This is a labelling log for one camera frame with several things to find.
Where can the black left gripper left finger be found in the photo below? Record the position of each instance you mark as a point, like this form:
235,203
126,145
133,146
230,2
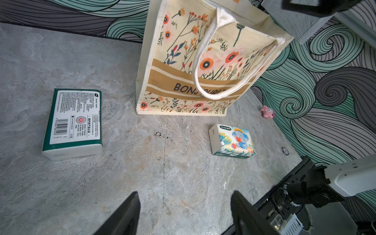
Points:
124,220

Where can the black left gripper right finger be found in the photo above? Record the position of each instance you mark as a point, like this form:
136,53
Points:
247,220

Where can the elephant print tissue pack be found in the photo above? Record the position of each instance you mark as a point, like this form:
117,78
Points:
229,141

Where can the green tissue pack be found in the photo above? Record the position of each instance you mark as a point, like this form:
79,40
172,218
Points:
74,125

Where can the floral canvas tote bag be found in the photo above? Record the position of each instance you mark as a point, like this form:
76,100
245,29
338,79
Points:
199,57

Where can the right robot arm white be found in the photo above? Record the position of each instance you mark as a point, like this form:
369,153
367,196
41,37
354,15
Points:
333,183

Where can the round sticker on table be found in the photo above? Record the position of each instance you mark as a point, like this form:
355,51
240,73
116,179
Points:
285,151

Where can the pink toy figure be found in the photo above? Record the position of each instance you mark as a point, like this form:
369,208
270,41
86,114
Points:
267,112

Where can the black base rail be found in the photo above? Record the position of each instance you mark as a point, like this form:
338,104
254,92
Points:
277,210

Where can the aluminium wall rail right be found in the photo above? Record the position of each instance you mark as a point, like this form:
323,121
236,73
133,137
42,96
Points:
358,26

